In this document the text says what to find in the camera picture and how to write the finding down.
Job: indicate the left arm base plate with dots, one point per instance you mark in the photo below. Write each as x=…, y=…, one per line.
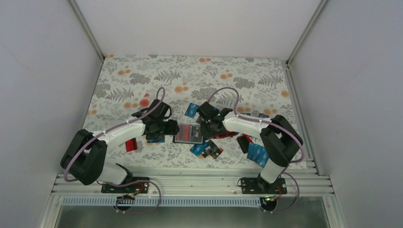
x=132, y=185

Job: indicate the floral patterned table mat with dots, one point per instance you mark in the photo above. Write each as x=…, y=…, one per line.
x=253, y=86

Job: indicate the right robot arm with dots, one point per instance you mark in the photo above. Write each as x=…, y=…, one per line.
x=279, y=138

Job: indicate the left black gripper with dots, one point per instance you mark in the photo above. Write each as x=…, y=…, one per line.
x=171, y=129

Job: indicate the translucent red dot card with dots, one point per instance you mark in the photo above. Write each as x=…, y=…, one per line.
x=146, y=100

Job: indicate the blue card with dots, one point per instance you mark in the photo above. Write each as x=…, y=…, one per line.
x=191, y=111
x=197, y=149

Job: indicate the blue card fan right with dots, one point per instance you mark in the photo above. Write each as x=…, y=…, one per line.
x=257, y=154

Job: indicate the red card left side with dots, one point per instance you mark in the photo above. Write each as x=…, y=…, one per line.
x=131, y=145

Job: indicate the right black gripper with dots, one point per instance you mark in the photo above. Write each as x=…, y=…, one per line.
x=206, y=133

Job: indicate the aluminium rail frame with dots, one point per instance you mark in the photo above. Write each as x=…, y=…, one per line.
x=196, y=198

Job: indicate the black logo card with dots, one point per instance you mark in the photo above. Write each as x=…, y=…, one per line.
x=196, y=136

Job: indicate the blue card lower centre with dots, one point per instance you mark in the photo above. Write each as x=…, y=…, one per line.
x=197, y=149

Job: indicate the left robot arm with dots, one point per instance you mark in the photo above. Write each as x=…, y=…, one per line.
x=85, y=157

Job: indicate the black card holder wallet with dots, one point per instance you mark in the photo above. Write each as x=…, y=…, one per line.
x=190, y=141

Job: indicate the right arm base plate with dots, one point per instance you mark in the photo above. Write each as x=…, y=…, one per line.
x=259, y=186

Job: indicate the blue card near centre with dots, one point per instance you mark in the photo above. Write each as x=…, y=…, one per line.
x=191, y=111

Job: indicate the black card pair front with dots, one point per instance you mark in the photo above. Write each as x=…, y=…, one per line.
x=212, y=150

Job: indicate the black card right side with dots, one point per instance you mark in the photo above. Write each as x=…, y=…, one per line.
x=243, y=142

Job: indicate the red striped card back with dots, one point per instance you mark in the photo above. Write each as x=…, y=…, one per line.
x=184, y=134

